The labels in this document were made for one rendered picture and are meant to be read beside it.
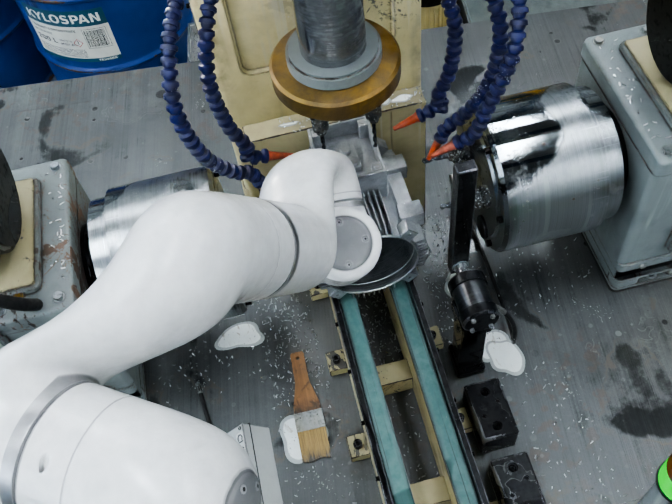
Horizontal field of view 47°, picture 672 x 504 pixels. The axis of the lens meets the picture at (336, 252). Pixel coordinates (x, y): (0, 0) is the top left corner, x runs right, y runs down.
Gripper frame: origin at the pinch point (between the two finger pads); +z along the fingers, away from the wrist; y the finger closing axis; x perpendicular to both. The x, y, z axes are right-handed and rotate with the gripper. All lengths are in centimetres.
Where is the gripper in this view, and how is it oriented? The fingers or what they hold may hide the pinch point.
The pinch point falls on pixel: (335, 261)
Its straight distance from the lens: 115.8
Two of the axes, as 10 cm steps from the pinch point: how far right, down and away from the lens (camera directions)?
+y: 9.7, -2.3, 0.5
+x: -2.4, -9.7, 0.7
